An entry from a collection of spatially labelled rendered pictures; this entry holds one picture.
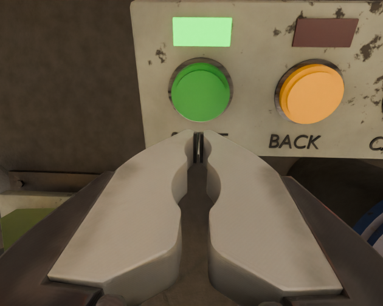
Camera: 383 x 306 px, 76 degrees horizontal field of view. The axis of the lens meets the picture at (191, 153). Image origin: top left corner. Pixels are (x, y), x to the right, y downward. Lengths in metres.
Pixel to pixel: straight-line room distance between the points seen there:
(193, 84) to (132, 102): 0.65
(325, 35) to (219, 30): 0.07
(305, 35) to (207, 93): 0.07
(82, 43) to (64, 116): 0.23
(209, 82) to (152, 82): 0.04
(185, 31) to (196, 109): 0.05
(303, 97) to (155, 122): 0.11
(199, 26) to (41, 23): 0.80
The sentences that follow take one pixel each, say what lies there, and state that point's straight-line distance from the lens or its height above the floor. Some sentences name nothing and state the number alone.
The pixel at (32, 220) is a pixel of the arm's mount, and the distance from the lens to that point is 0.79.
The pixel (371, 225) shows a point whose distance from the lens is 0.49.
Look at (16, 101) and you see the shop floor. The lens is 0.98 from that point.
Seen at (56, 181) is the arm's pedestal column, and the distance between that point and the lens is 0.94.
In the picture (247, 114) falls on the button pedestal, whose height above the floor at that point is 0.59.
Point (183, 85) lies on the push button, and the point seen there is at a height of 0.61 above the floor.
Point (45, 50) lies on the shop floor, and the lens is 0.93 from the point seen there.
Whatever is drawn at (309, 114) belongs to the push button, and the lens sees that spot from 0.19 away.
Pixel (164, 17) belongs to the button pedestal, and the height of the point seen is 0.62.
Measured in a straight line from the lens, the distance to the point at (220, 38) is 0.17.
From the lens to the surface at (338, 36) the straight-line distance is 0.19.
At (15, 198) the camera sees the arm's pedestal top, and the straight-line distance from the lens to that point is 0.90.
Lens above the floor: 0.78
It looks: 78 degrees down
